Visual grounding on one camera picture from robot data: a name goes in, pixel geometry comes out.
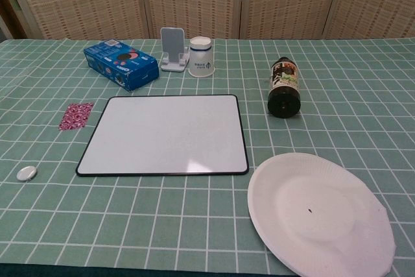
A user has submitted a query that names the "white board black frame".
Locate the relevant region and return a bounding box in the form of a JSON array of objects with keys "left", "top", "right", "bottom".
[{"left": 75, "top": 94, "right": 250, "bottom": 178}]

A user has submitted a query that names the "green checked tablecloth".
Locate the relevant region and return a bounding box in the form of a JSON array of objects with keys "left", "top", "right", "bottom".
[{"left": 0, "top": 37, "right": 415, "bottom": 277}]

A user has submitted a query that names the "white paper plate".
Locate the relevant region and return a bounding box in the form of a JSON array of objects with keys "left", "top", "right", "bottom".
[{"left": 247, "top": 152, "right": 397, "bottom": 277}]

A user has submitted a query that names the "blue Oreo cookie box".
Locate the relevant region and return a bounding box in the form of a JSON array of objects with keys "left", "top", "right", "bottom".
[{"left": 83, "top": 39, "right": 160, "bottom": 92}]

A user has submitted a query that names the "dark drink bottle with label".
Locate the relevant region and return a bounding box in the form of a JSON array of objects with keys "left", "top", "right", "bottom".
[{"left": 267, "top": 56, "right": 302, "bottom": 119}]

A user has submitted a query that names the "white phone stand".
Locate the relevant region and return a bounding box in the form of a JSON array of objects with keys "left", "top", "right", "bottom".
[{"left": 159, "top": 27, "right": 191, "bottom": 72}]

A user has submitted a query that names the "upturned white paper cup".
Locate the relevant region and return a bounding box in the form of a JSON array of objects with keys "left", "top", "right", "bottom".
[{"left": 188, "top": 36, "right": 217, "bottom": 78}]

